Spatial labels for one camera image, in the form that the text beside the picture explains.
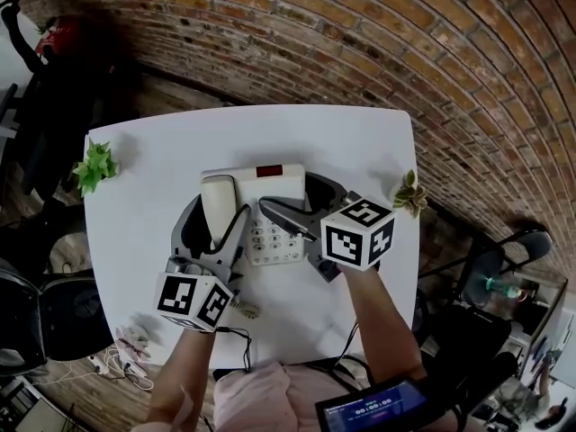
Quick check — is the black wrist display device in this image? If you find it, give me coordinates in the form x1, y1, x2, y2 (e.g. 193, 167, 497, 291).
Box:
313, 377, 452, 432

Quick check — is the white table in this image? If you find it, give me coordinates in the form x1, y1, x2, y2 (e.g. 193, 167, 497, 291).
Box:
84, 103, 423, 372

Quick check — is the person's right forearm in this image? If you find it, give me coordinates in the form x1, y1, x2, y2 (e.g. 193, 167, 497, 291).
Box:
345, 267, 428, 387

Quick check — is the grey shell chair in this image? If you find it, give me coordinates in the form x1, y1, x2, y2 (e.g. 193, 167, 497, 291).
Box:
0, 258, 114, 374

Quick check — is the beige coiled phone cord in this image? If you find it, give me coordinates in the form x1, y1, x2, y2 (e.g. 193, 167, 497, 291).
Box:
229, 301, 263, 321

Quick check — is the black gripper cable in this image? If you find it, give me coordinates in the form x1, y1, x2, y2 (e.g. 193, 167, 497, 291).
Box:
214, 325, 254, 374

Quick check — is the green potted plant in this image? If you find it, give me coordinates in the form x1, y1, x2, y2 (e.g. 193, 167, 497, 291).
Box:
71, 138, 121, 199

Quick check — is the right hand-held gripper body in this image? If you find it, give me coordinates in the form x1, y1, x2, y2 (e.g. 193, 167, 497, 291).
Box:
309, 190, 399, 284

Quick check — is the person's pink shirt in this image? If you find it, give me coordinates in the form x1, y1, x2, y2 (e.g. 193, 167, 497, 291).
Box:
210, 361, 362, 432

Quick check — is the black folding chair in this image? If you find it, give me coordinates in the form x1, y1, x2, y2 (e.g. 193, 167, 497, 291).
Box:
417, 224, 554, 306

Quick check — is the variegated potted plant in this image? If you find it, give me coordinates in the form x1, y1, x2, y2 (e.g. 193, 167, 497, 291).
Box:
391, 168, 429, 220

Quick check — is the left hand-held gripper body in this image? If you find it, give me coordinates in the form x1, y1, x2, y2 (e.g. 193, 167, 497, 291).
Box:
154, 254, 245, 334

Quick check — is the person's left forearm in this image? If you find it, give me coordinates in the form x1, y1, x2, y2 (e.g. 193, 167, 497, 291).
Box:
145, 328, 218, 432

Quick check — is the black mesh office chair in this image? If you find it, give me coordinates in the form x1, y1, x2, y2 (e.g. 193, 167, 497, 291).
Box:
421, 302, 519, 423

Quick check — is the green bottle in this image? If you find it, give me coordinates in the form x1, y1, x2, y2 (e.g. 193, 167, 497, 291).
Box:
484, 274, 533, 302

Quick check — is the beige telephone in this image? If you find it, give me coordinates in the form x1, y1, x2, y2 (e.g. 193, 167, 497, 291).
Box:
199, 163, 308, 267

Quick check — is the pink succulent plant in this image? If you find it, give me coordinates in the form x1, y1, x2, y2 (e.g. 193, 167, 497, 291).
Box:
113, 323, 152, 362

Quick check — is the red container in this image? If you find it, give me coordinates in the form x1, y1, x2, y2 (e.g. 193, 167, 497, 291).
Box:
34, 14, 92, 59

